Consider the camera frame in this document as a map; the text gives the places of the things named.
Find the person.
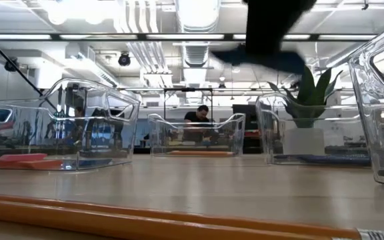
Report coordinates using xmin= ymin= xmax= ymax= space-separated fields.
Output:
xmin=181 ymin=104 xmax=213 ymax=143
xmin=71 ymin=105 xmax=87 ymax=143

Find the black background monitor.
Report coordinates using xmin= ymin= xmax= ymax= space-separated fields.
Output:
xmin=231 ymin=103 xmax=260 ymax=131

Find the green plant in white pot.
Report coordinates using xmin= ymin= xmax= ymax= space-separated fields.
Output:
xmin=267 ymin=65 xmax=345 ymax=156

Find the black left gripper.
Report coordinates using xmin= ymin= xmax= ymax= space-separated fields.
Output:
xmin=244 ymin=0 xmax=318 ymax=57

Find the tall clear plastic bin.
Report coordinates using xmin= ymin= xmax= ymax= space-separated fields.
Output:
xmin=347 ymin=15 xmax=384 ymax=189

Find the black ceiling-hung camera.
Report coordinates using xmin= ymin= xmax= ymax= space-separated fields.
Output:
xmin=117 ymin=51 xmax=133 ymax=67
xmin=3 ymin=57 xmax=20 ymax=73

